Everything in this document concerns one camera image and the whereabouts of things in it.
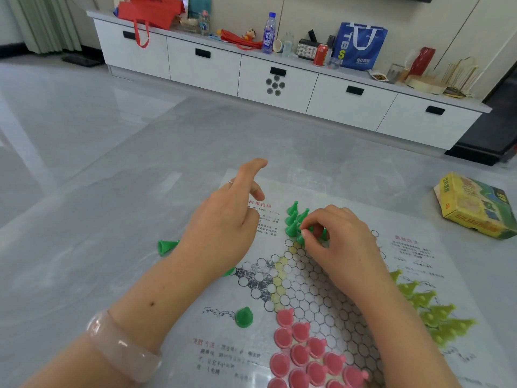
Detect person's left hand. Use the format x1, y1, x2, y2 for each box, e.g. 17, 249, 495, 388
176, 158, 269, 279

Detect person's right hand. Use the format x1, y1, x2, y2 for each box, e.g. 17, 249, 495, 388
299, 205, 390, 302

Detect group of green game pieces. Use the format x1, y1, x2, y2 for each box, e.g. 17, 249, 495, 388
284, 200, 330, 245

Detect checkers board sheet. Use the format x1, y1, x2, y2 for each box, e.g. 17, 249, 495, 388
153, 169, 517, 388

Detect yellow-green cone game pieces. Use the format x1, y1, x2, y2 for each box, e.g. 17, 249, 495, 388
389, 269, 477, 348

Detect group of pink game pieces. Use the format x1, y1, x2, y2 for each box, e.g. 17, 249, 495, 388
268, 307, 371, 388

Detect person's left forearm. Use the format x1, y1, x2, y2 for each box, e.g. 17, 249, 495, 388
20, 248, 221, 388

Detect person's right forearm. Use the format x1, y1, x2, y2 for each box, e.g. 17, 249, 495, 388
353, 278, 461, 388

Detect yellow green cardboard box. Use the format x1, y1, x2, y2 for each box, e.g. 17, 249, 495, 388
434, 172, 517, 240

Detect white TV cabinet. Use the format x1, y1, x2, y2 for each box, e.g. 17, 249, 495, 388
87, 11, 493, 151

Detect round wooden box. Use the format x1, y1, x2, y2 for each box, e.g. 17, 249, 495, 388
406, 75, 447, 95

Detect red folded umbrella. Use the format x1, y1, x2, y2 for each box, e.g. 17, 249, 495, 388
216, 29, 263, 50

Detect black glass cabinet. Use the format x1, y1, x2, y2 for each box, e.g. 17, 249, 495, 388
446, 60, 517, 166

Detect blue tote bag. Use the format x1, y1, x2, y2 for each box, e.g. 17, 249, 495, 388
333, 22, 388, 71

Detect blue-label water bottle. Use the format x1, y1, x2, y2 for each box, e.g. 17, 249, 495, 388
261, 11, 277, 54

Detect black white checkered box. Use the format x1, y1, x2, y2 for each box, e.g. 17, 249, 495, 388
295, 39, 319, 60

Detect red vase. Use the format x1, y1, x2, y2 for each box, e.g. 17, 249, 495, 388
408, 47, 436, 77

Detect black floor mat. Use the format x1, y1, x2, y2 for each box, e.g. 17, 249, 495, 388
61, 55, 105, 68

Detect teal cloth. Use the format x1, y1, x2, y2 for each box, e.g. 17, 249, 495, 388
187, 0, 212, 19

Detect red fabric bag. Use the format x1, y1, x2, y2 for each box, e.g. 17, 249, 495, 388
117, 0, 186, 49

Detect grey-green curtain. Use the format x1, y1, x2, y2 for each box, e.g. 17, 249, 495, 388
0, 0, 82, 55

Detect pale pink jade bracelet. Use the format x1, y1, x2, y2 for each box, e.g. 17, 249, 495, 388
87, 310, 163, 383

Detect gold wire rack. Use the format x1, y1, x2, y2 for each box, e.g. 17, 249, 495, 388
443, 57, 481, 99

